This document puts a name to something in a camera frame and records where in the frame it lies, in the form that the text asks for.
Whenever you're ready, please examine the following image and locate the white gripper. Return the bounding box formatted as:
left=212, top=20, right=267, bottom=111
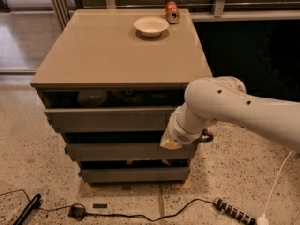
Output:
left=160, top=105, right=215, bottom=150

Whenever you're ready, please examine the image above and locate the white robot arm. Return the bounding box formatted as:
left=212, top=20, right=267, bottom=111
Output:
left=160, top=77, right=300, bottom=153

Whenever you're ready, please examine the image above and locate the grey middle drawer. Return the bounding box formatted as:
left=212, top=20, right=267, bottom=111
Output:
left=65, top=142, right=197, bottom=161

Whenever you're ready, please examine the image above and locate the grey top drawer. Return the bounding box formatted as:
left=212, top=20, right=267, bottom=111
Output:
left=45, top=107, right=174, bottom=133

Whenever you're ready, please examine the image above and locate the white bowl in drawer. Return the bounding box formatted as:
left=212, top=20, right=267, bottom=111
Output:
left=77, top=90, right=107, bottom=107

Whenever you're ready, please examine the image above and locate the white bowl on cabinet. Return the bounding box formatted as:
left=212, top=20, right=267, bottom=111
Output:
left=134, top=16, right=169, bottom=38

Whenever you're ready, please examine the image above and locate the orange soda can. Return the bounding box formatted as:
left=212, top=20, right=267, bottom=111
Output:
left=165, top=1, right=180, bottom=24

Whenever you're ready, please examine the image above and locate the black power strip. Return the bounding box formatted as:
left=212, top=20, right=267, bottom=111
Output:
left=213, top=197, right=256, bottom=225

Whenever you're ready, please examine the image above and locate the black power adapter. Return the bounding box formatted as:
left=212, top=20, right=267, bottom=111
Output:
left=68, top=203, right=86, bottom=221

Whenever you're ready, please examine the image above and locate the black bar on floor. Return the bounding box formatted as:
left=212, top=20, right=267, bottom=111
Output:
left=13, top=194, right=41, bottom=225

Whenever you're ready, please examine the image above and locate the grey drawer cabinet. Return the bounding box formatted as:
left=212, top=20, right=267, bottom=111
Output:
left=31, top=9, right=211, bottom=175

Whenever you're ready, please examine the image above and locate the black power cable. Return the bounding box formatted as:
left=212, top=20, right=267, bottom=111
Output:
left=0, top=188, right=217, bottom=222

